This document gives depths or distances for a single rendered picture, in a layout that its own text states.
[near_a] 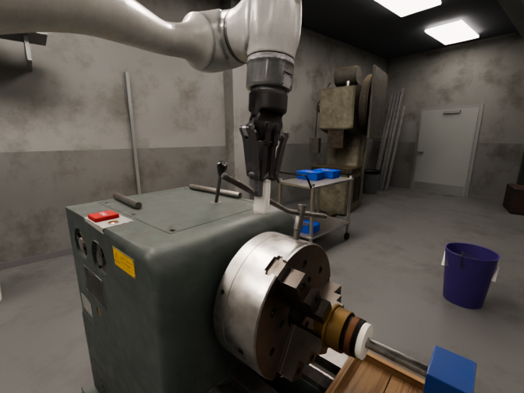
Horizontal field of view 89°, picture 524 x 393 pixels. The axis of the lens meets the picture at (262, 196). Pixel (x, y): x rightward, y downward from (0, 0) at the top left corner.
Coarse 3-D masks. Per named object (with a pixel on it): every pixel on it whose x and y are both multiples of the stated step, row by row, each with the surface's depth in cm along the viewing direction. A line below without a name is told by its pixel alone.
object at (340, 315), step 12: (336, 312) 55; (348, 312) 55; (324, 324) 54; (336, 324) 53; (348, 324) 53; (360, 324) 52; (324, 336) 54; (336, 336) 52; (348, 336) 52; (336, 348) 53; (348, 348) 51
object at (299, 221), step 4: (300, 204) 64; (300, 208) 64; (304, 208) 64; (300, 212) 64; (304, 212) 64; (296, 216) 65; (300, 216) 64; (304, 216) 65; (296, 220) 64; (300, 220) 64; (296, 224) 64; (300, 224) 64; (296, 228) 64; (300, 228) 64; (296, 232) 65; (296, 236) 65
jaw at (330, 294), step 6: (324, 282) 71; (330, 282) 71; (318, 288) 68; (324, 288) 68; (330, 288) 68; (336, 288) 68; (324, 294) 66; (330, 294) 66; (336, 294) 66; (330, 300) 63; (336, 300) 63; (342, 306) 61
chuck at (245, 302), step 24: (288, 240) 63; (264, 264) 56; (288, 264) 56; (312, 264) 64; (240, 288) 55; (264, 288) 52; (240, 312) 53; (264, 312) 52; (288, 312) 59; (240, 336) 53; (264, 336) 53; (264, 360) 54
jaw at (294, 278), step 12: (276, 264) 56; (288, 276) 54; (300, 276) 53; (288, 288) 54; (300, 288) 53; (312, 288) 55; (300, 300) 54; (312, 300) 53; (324, 300) 56; (300, 312) 58; (312, 312) 54; (324, 312) 54
